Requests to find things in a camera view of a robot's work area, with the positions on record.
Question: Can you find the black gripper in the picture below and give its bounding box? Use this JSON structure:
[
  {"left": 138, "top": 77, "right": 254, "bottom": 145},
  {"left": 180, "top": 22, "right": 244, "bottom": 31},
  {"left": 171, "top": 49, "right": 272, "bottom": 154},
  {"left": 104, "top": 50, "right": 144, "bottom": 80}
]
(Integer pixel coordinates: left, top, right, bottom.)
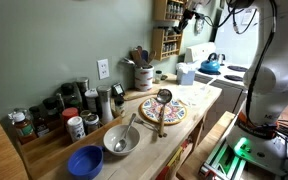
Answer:
[{"left": 181, "top": 9, "right": 198, "bottom": 26}]

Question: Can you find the white stove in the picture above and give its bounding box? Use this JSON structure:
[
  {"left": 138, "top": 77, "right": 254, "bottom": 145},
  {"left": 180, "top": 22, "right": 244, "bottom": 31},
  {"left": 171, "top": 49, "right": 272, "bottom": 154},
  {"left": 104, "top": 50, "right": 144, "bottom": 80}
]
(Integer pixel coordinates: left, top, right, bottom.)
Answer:
[{"left": 184, "top": 41, "right": 257, "bottom": 134}]

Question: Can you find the white facial tissue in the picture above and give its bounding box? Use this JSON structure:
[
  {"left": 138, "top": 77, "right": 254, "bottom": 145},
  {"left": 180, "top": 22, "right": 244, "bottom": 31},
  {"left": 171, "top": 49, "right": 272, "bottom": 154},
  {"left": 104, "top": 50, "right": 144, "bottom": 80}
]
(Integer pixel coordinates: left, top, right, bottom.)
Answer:
[{"left": 177, "top": 62, "right": 195, "bottom": 73}]

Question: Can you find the light wooden spoon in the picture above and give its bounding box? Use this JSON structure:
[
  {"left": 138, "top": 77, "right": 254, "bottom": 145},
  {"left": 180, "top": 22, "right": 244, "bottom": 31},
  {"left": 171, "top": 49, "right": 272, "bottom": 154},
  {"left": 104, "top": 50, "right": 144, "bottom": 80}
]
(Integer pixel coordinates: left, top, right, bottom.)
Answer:
[{"left": 147, "top": 49, "right": 157, "bottom": 66}]

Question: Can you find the blue kettle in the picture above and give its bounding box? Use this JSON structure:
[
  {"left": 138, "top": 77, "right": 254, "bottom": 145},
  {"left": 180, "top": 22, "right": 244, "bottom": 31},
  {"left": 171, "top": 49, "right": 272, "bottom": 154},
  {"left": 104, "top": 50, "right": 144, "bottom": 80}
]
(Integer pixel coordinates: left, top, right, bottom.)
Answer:
[{"left": 198, "top": 52, "right": 222, "bottom": 75}]

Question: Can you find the dark blue spoon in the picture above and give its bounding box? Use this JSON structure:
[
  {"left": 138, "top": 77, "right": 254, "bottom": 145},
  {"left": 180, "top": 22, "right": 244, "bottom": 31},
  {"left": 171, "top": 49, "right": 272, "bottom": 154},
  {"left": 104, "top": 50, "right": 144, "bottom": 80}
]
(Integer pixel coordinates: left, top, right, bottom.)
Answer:
[{"left": 141, "top": 49, "right": 150, "bottom": 64}]

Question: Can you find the blue tissue box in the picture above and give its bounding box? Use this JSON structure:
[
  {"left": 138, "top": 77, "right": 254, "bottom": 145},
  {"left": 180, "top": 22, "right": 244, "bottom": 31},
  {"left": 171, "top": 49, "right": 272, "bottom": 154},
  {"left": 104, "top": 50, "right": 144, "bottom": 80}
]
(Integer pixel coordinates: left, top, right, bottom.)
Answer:
[{"left": 176, "top": 68, "right": 197, "bottom": 86}]

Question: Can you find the wooden spatula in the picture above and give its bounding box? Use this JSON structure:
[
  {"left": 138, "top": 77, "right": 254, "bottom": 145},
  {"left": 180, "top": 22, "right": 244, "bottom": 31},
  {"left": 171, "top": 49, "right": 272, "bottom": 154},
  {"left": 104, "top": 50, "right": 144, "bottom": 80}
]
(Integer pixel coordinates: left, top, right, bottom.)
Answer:
[{"left": 130, "top": 48, "right": 143, "bottom": 68}]

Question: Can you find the pale spice jar black lid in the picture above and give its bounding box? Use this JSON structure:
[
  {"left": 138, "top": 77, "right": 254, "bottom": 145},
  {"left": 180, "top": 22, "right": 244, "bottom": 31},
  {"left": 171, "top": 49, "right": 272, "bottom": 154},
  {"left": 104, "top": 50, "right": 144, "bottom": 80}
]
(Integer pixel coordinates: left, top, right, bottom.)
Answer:
[{"left": 154, "top": 69, "right": 163, "bottom": 85}]

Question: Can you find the metal kitchen utensil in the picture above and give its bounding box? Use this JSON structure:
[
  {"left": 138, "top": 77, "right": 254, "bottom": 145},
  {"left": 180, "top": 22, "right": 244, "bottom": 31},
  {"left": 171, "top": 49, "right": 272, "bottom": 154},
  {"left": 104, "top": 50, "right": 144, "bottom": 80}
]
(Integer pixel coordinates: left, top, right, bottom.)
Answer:
[{"left": 120, "top": 57, "right": 136, "bottom": 67}]

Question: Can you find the white utensil crock red print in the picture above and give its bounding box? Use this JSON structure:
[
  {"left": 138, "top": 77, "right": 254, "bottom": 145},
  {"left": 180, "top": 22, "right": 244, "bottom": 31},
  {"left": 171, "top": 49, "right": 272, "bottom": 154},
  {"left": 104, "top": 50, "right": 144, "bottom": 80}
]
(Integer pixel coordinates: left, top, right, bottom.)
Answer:
[{"left": 133, "top": 65, "right": 155, "bottom": 92}]

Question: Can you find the wooden cutting board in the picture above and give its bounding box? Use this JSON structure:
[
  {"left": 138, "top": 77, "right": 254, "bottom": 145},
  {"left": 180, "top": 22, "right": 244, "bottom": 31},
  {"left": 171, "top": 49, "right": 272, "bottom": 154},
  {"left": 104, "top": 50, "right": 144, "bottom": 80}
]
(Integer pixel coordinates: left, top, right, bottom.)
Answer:
[{"left": 123, "top": 87, "right": 162, "bottom": 101}]

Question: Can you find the colourful patterned ceramic plate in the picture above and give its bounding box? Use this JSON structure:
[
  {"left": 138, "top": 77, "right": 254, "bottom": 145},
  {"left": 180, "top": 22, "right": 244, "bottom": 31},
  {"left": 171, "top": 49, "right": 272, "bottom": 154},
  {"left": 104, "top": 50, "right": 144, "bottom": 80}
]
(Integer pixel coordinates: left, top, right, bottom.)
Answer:
[{"left": 139, "top": 96, "right": 188, "bottom": 126}]

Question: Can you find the small black digital timer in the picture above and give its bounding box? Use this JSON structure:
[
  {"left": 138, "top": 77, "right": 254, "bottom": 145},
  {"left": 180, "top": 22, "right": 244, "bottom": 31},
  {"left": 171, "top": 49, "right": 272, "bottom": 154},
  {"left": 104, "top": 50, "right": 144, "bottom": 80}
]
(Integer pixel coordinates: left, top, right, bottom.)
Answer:
[{"left": 111, "top": 83, "right": 126, "bottom": 98}]

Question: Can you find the small labelled spice bottle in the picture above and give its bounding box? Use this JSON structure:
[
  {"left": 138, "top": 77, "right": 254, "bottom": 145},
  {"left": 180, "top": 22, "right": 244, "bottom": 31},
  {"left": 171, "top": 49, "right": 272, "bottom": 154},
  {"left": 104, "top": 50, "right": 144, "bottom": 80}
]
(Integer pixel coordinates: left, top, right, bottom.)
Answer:
[{"left": 113, "top": 95, "right": 127, "bottom": 118}]

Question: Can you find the metal fork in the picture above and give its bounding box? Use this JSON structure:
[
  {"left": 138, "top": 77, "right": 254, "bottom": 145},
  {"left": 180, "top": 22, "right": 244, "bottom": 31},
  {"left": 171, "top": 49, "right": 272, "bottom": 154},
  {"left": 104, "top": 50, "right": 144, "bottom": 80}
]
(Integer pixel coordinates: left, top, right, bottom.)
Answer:
[{"left": 133, "top": 116, "right": 168, "bottom": 138}]

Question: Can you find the stainless steel mill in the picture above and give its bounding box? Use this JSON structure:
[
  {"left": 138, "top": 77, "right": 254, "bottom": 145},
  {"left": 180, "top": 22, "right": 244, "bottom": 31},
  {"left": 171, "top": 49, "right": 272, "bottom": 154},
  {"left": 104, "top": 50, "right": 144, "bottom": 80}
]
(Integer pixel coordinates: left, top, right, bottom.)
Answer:
[{"left": 96, "top": 85, "right": 114, "bottom": 125}]

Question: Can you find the steel canister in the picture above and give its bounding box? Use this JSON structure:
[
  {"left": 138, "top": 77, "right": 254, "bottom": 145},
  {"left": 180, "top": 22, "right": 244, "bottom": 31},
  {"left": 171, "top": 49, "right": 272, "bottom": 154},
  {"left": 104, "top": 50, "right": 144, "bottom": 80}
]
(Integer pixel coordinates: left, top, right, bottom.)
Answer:
[{"left": 75, "top": 77, "right": 90, "bottom": 101}]

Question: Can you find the wooden platform plank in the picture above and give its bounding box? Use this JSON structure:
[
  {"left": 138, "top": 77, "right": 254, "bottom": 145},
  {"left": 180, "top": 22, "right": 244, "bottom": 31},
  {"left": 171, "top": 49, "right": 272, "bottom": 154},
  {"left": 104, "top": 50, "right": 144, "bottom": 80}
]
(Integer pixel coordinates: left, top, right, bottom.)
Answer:
[{"left": 176, "top": 110, "right": 237, "bottom": 180}]

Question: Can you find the white ceramic bowl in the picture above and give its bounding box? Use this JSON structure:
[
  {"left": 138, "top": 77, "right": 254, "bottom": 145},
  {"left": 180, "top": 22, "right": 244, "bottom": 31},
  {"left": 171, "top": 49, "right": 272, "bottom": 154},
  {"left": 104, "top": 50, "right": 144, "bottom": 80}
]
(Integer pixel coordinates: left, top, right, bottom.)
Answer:
[{"left": 103, "top": 124, "right": 141, "bottom": 156}]

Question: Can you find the black pepper grinder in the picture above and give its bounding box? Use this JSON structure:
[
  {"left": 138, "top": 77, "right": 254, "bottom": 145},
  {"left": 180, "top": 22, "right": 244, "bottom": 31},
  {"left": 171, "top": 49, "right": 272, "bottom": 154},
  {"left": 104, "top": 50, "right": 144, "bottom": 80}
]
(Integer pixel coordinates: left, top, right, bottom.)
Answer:
[{"left": 60, "top": 82, "right": 76, "bottom": 108}]

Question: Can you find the small jar metal lid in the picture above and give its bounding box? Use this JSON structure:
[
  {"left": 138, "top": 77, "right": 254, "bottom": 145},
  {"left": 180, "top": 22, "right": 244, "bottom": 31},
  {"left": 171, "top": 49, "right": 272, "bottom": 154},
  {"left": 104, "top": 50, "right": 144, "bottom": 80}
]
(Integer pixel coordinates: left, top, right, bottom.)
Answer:
[
  {"left": 79, "top": 109, "right": 92, "bottom": 120},
  {"left": 83, "top": 114, "right": 101, "bottom": 135}
]

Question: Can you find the red yellow package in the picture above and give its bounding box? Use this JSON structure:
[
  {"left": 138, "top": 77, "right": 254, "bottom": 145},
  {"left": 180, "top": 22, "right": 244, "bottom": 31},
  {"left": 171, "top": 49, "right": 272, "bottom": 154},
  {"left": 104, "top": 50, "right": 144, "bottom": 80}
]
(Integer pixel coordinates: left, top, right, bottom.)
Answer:
[{"left": 155, "top": 138, "right": 192, "bottom": 180}]

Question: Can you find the metal spoon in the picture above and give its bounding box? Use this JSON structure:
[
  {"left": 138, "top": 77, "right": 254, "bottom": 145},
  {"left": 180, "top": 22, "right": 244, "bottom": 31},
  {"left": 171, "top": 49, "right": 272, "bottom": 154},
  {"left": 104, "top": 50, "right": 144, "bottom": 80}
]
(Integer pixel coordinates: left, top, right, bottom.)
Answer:
[{"left": 113, "top": 112, "right": 138, "bottom": 153}]

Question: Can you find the red lid container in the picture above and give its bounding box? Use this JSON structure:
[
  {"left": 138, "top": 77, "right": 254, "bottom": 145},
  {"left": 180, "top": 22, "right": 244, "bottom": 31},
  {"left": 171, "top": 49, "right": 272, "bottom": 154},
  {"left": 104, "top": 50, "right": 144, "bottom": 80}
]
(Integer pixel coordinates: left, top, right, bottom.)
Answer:
[{"left": 61, "top": 107, "right": 80, "bottom": 125}]

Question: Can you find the white labelled shaker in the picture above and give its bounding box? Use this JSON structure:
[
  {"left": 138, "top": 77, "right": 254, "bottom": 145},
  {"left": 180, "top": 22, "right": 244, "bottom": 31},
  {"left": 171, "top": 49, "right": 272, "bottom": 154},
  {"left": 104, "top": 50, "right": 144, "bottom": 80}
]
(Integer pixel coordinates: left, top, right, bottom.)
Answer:
[{"left": 66, "top": 115, "right": 87, "bottom": 143}]

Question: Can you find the dark jar black lid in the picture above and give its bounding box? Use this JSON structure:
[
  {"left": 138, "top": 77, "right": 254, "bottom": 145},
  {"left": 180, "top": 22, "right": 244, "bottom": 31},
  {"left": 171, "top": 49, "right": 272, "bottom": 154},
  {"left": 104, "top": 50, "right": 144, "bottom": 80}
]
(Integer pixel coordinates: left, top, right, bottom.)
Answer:
[{"left": 42, "top": 96, "right": 61, "bottom": 123}]

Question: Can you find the blue plastic bowl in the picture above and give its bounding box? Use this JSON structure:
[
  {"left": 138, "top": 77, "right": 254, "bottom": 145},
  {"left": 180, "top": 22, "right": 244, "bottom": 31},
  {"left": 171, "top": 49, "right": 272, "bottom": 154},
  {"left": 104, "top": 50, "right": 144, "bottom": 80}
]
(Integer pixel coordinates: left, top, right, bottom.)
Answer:
[{"left": 67, "top": 144, "right": 105, "bottom": 180}]

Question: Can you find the dark sauce bottle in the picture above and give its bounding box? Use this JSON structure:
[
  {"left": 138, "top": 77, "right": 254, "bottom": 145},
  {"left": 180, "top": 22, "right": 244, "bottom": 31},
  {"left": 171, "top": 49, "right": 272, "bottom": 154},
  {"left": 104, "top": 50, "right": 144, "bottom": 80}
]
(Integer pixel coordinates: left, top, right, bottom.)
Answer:
[{"left": 28, "top": 105, "right": 51, "bottom": 138}]

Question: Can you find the wooden countertop spice tray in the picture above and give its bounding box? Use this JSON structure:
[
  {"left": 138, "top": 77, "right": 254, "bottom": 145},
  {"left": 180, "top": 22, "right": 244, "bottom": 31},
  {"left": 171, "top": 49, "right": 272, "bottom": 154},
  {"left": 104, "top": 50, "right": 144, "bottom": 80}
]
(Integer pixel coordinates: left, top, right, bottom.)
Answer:
[{"left": 15, "top": 114, "right": 123, "bottom": 180}]

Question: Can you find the red sauce bottle white cap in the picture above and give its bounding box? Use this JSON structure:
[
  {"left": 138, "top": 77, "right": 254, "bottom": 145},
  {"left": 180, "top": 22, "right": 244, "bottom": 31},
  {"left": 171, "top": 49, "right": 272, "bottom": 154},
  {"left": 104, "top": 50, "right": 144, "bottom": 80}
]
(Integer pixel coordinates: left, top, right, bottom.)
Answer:
[{"left": 12, "top": 111, "right": 38, "bottom": 145}]

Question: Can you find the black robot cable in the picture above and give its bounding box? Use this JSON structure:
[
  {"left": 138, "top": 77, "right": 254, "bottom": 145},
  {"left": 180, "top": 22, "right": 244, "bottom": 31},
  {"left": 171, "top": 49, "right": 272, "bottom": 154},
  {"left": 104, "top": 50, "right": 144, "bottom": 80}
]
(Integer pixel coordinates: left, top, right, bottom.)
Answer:
[{"left": 197, "top": 0, "right": 280, "bottom": 129}]

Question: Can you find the metal ladle wooden handle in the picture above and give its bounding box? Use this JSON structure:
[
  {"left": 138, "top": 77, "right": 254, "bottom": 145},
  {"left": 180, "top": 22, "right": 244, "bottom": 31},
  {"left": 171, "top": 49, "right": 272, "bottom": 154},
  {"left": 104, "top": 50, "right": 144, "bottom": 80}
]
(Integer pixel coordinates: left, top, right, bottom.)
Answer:
[{"left": 155, "top": 88, "right": 173, "bottom": 138}]

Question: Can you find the white wall outlet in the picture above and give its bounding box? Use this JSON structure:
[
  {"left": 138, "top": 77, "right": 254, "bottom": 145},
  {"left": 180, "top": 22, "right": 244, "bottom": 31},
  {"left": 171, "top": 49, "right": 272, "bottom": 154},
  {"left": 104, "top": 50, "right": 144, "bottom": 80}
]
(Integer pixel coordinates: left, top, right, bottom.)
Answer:
[{"left": 96, "top": 58, "right": 111, "bottom": 81}]

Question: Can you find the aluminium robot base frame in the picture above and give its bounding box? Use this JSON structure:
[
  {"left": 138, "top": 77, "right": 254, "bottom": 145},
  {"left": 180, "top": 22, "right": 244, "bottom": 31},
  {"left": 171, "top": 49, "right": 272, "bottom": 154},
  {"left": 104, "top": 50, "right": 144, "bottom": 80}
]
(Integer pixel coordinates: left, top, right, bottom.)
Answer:
[{"left": 198, "top": 133, "right": 288, "bottom": 178}]

